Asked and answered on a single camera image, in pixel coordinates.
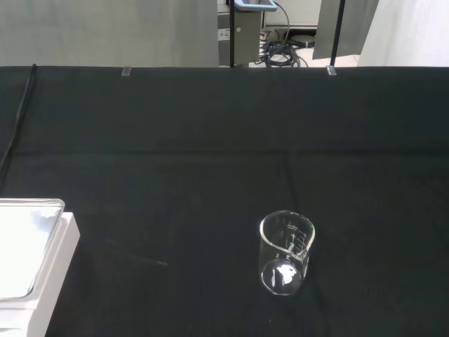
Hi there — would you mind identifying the grey metal cabinet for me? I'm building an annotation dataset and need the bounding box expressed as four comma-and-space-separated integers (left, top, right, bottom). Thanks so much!
217, 0, 270, 68

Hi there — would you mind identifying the black bench cloth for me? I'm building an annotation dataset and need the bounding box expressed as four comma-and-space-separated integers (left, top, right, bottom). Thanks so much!
0, 65, 449, 337

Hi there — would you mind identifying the black cable on cloth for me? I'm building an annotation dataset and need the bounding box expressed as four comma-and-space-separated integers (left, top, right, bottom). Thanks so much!
0, 63, 39, 176

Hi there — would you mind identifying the grey hanging panel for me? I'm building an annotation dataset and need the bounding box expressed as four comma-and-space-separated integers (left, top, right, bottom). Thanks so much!
312, 0, 382, 60

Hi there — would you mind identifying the bundle of black cables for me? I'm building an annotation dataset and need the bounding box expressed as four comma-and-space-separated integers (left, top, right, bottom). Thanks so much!
258, 1, 310, 69

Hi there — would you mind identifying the round grey device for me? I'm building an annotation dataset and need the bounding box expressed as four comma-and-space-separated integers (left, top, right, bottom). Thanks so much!
288, 34, 318, 48

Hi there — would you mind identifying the black tripod pole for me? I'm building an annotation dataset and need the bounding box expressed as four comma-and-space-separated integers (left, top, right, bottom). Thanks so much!
330, 0, 347, 67
229, 0, 236, 68

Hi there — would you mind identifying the white electronic balance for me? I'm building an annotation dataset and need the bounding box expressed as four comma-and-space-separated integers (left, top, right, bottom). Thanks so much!
0, 198, 81, 337

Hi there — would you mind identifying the blue-grey tray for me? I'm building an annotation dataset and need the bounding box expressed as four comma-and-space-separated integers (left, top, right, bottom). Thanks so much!
235, 0, 276, 13

